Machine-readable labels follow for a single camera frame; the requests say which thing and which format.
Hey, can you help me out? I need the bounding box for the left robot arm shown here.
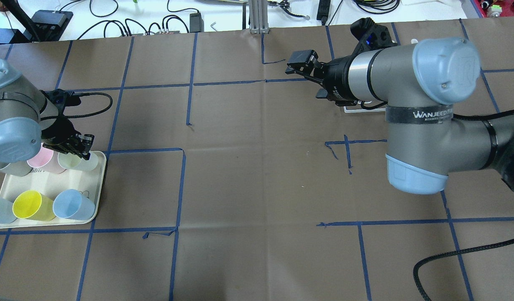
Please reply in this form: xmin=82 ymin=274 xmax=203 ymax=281
xmin=0 ymin=59 xmax=95 ymax=163

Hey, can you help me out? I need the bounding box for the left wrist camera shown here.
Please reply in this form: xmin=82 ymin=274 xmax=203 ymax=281
xmin=41 ymin=89 xmax=81 ymax=116

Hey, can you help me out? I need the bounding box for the light blue cup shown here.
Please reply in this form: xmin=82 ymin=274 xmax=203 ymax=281
xmin=52 ymin=189 xmax=96 ymax=221
xmin=0 ymin=197 xmax=17 ymax=224

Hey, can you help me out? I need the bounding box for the pink plastic cup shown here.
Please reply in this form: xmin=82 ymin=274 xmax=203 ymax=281
xmin=27 ymin=146 xmax=66 ymax=174

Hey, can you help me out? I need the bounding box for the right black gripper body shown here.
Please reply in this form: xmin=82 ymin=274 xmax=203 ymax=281
xmin=322 ymin=56 xmax=359 ymax=105

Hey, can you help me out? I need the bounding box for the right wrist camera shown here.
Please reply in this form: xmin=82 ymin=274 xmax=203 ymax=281
xmin=350 ymin=17 xmax=398 ymax=56

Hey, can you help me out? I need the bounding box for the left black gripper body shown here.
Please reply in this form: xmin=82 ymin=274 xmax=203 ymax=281
xmin=41 ymin=118 xmax=82 ymax=153

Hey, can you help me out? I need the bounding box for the black power adapter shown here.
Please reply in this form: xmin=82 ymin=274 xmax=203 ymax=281
xmin=189 ymin=12 xmax=205 ymax=33

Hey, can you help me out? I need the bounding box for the white wire cup rack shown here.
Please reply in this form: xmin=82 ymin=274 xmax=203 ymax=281
xmin=343 ymin=101 xmax=387 ymax=114

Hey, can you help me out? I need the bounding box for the yellow plastic cup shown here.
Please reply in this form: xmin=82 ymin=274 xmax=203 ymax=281
xmin=12 ymin=190 xmax=56 ymax=221

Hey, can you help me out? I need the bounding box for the cream plastic tray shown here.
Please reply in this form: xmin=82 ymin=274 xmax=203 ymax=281
xmin=0 ymin=151 xmax=107 ymax=229

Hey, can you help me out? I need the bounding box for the grey plastic cup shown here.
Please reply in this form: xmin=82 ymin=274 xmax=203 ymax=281
xmin=0 ymin=161 xmax=33 ymax=177

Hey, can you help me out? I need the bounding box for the white plastic cup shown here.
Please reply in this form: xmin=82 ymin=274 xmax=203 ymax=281
xmin=57 ymin=152 xmax=99 ymax=171

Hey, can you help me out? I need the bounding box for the aluminium frame post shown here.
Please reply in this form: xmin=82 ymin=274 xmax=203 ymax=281
xmin=248 ymin=0 xmax=269 ymax=34

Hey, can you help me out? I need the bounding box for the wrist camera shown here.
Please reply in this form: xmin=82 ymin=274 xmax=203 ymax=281
xmin=350 ymin=17 xmax=398 ymax=56
xmin=41 ymin=89 xmax=81 ymax=116

